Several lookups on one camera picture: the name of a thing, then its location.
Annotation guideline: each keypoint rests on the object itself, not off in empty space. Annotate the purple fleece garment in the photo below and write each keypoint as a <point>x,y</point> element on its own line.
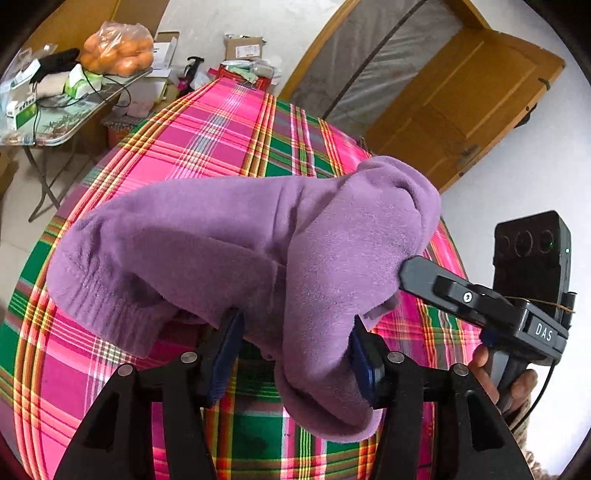
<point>301,257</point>

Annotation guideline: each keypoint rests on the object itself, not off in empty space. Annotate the black cloth on table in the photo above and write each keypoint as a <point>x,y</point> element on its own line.
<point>63,61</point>

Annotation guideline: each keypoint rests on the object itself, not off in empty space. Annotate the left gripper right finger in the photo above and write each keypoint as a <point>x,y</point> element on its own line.
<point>472,441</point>

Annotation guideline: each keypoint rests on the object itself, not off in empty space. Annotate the cardboard box by wall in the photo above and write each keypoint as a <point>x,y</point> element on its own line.
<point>241,47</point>

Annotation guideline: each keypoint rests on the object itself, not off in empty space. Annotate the folding side table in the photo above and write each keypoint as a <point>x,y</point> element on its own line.
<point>51,141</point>

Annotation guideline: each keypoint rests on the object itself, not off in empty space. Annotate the pink plaid bed sheet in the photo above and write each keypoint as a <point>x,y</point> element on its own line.
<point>52,369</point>

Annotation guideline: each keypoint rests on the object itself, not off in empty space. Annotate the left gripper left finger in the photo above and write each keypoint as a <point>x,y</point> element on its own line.
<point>114,439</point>

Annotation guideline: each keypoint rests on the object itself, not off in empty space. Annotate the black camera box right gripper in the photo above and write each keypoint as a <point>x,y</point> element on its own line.
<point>532,260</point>

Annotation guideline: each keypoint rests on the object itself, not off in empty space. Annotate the green white tissue pack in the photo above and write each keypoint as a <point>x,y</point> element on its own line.
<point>80,83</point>

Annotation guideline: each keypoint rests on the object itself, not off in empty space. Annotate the brown wooden door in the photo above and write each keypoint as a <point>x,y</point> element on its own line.
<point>469,96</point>

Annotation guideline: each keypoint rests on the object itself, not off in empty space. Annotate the person right hand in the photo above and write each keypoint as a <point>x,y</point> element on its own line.
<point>521,388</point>

